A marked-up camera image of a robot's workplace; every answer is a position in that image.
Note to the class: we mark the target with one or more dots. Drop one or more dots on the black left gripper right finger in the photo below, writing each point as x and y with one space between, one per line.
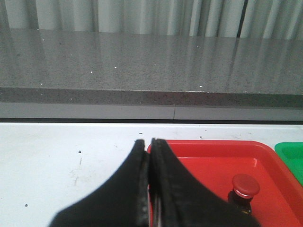
178 199

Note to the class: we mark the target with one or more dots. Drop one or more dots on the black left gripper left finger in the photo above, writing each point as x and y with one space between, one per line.
121 201

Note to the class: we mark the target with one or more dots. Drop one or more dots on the red mushroom push button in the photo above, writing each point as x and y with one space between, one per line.
244 188

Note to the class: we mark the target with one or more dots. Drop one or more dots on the red plastic tray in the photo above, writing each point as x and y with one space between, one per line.
214 163

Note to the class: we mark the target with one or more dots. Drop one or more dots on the green plastic tray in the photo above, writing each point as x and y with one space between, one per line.
291 154

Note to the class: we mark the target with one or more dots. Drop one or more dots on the grey stone counter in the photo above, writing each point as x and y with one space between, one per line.
53 74

